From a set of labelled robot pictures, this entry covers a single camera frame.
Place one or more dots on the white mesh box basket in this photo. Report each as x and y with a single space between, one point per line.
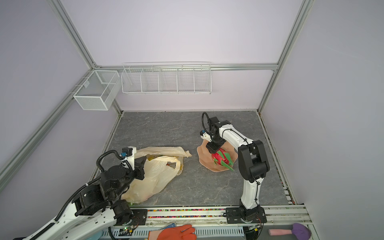
99 90

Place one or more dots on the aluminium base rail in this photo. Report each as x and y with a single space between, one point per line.
219 216

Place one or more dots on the pink fake dragon fruit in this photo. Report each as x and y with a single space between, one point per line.
223 158

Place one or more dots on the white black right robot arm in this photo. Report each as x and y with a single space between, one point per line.
252 161

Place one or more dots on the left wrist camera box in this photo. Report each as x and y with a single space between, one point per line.
128 155

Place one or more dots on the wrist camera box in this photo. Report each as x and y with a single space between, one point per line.
205 136
128 155

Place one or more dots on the aluminium corner frame post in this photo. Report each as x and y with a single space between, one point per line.
70 29

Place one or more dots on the orange work glove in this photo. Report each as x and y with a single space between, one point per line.
185 232

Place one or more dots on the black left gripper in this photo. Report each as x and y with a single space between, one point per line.
139 166

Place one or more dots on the peach wavy fruit bowl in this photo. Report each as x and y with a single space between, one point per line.
207 159

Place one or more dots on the white wire wall shelf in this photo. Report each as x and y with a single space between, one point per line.
167 78

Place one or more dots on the purple pink brush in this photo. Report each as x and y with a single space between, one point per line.
300 231

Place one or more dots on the translucent banana print plastic bag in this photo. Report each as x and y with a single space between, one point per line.
162 165

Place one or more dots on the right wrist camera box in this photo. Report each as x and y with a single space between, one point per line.
205 136

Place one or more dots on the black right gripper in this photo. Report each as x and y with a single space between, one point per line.
213 148

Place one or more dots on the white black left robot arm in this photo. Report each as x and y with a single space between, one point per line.
98 204

